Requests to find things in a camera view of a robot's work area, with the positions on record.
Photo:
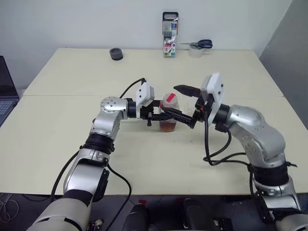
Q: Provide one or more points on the marker pen pack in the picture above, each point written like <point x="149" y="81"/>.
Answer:
<point x="170" y="36"/>

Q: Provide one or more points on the white tape roll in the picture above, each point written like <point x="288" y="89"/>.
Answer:
<point x="195" y="51"/>

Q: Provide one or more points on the dark rounded shape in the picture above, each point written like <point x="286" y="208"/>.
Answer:
<point x="195" y="214"/>
<point x="137" y="217"/>

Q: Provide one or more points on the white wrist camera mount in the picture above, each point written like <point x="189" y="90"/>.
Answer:
<point x="144" y="93"/>
<point x="215" y="89"/>

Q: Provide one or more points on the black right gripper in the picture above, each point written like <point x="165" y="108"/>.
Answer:
<point x="203" y="108"/>

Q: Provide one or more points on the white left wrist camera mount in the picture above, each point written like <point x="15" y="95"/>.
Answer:
<point x="144" y="93"/>

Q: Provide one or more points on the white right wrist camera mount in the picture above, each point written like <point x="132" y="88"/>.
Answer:
<point x="215" y="89"/>

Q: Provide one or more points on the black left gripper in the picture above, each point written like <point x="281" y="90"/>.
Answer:
<point x="145" y="113"/>

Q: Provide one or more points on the clear plastic bottle red label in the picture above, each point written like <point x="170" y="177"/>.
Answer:
<point x="169" y="125"/>

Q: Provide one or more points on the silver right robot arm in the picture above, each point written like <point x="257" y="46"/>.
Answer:
<point x="260" y="137"/>

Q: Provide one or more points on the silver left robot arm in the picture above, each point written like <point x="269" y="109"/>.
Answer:
<point x="79" y="168"/>

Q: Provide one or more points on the dark laptop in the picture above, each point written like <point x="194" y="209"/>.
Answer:
<point x="6" y="96"/>

